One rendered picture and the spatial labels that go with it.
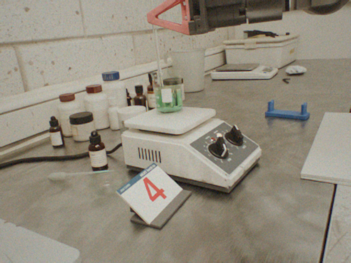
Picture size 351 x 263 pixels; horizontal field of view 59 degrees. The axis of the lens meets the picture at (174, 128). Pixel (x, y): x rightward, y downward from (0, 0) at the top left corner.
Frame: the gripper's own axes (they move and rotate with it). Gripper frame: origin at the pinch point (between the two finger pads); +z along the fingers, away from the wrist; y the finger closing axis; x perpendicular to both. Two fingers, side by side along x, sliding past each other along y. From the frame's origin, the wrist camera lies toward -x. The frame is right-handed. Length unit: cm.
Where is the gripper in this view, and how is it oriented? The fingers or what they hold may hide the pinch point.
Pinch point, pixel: (152, 17)
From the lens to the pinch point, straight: 53.2
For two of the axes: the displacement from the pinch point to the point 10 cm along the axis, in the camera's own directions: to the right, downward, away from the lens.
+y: -2.5, 3.1, -9.2
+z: -9.6, 0.4, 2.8
